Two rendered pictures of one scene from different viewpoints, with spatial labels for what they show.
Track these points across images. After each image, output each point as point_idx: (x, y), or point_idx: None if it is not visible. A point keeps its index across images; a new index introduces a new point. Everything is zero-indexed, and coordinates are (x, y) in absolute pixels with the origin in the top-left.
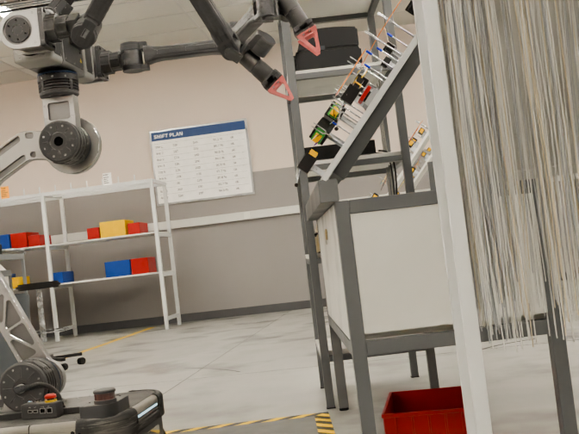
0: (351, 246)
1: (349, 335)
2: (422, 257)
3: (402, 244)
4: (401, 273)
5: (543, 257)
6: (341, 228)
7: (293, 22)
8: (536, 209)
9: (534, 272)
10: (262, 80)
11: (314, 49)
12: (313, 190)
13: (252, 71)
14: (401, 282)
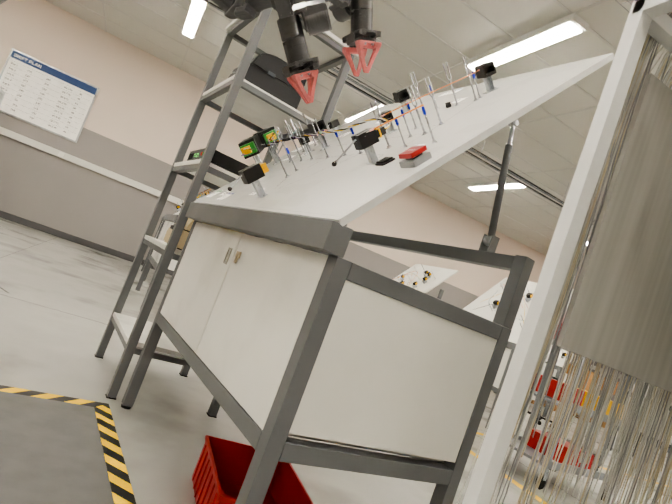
0: (328, 319)
1: (261, 421)
2: (387, 364)
3: (376, 341)
4: (360, 373)
5: (477, 406)
6: (329, 292)
7: (358, 23)
8: (493, 358)
9: (463, 419)
10: (293, 59)
11: (364, 67)
12: (271, 213)
13: (289, 40)
14: (355, 383)
